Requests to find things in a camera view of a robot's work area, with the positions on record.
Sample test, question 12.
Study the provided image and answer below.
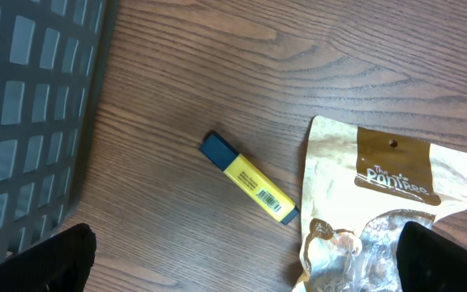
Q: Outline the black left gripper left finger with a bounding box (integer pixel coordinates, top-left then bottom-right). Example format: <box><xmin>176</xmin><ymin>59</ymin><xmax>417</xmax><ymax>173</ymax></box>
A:
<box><xmin>0</xmin><ymin>223</ymin><xmax>96</xmax><ymax>291</ymax></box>

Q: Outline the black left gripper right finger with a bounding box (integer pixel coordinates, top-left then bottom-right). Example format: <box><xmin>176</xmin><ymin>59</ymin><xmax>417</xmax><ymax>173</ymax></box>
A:
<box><xmin>396</xmin><ymin>221</ymin><xmax>467</xmax><ymax>292</ymax></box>

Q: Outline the grey plastic mesh basket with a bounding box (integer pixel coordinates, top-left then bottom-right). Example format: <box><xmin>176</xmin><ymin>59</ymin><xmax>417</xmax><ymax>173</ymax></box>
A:
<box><xmin>0</xmin><ymin>0</ymin><xmax>118</xmax><ymax>264</ymax></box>

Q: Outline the yellow glue stick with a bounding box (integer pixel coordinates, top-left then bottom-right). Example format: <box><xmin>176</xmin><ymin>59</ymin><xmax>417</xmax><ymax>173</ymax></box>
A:
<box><xmin>199</xmin><ymin>131</ymin><xmax>299</xmax><ymax>225</ymax></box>

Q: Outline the brown white snack pouch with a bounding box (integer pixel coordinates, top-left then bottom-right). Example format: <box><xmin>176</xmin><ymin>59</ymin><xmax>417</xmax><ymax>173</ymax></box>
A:
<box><xmin>294</xmin><ymin>116</ymin><xmax>467</xmax><ymax>291</ymax></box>

